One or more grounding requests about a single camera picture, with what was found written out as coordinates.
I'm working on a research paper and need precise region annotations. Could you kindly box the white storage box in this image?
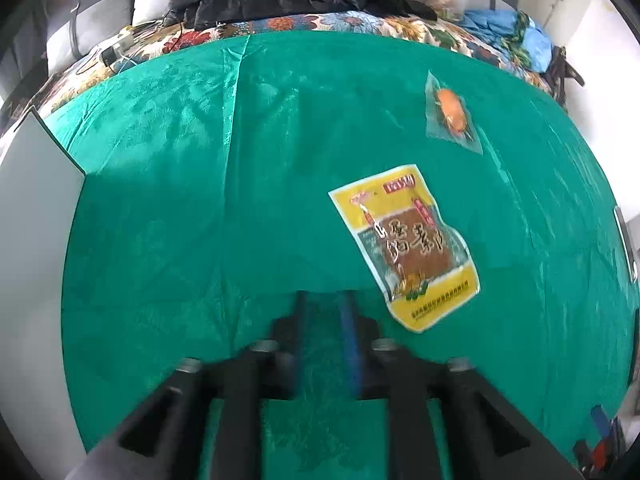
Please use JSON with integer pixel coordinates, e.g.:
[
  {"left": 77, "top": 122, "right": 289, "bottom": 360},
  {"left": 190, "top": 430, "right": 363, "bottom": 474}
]
[{"left": 0, "top": 105, "right": 89, "bottom": 441}]

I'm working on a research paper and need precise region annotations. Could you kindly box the floral bedsheet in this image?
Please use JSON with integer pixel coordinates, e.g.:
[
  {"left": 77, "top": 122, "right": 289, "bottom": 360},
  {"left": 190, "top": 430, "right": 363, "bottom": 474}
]
[{"left": 32, "top": 9, "right": 557, "bottom": 111}]

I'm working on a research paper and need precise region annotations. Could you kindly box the white power strip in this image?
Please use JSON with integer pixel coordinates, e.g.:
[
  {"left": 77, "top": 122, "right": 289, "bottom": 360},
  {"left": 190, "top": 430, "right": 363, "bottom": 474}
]
[{"left": 99, "top": 34, "right": 137, "bottom": 67}]

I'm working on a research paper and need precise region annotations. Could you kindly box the blue clothing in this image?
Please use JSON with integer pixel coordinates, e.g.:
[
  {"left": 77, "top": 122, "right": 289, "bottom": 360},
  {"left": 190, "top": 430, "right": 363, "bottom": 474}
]
[{"left": 457, "top": 9, "right": 555, "bottom": 75}]

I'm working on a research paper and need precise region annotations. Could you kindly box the black cable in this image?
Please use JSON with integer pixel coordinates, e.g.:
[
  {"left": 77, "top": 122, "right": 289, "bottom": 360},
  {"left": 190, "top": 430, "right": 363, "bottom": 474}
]
[{"left": 157, "top": 12, "right": 188, "bottom": 57}]

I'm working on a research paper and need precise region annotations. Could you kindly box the green satin cloth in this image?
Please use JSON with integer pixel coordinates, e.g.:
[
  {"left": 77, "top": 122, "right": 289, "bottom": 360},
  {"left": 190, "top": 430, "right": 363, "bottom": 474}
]
[{"left": 59, "top": 30, "right": 635, "bottom": 480}]

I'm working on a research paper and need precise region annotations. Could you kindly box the yellow tofu snack packet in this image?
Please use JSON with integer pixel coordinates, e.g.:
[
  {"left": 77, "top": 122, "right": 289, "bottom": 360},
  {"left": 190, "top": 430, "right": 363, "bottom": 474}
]
[{"left": 327, "top": 162, "right": 482, "bottom": 334}]

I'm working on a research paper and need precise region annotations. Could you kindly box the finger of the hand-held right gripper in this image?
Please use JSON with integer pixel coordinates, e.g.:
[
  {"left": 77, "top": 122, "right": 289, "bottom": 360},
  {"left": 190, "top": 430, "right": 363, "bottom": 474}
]
[
  {"left": 574, "top": 439, "right": 607, "bottom": 476},
  {"left": 590, "top": 405, "right": 626, "bottom": 455}
]

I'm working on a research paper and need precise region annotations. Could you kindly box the silver phone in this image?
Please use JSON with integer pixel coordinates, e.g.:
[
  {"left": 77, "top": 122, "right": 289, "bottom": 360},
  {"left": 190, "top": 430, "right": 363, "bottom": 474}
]
[{"left": 612, "top": 205, "right": 640, "bottom": 284}]

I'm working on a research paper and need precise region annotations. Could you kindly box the brown handbag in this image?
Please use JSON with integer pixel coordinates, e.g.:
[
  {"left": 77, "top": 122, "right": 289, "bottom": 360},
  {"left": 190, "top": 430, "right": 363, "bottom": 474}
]
[{"left": 541, "top": 45, "right": 585, "bottom": 107}]

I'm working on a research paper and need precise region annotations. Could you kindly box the clear packet orange snack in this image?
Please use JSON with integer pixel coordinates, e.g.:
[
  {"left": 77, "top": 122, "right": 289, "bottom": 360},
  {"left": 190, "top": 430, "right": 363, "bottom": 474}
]
[{"left": 424, "top": 71, "right": 484, "bottom": 156}]

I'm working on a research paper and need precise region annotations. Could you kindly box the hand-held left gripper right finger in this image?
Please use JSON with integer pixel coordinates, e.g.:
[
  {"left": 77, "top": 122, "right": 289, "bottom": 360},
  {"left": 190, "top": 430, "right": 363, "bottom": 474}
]
[{"left": 339, "top": 291, "right": 587, "bottom": 480}]

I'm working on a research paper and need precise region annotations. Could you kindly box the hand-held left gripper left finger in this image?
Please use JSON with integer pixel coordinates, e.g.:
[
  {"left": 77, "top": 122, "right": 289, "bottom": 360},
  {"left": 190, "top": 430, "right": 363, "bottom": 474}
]
[{"left": 65, "top": 291, "right": 309, "bottom": 480}]

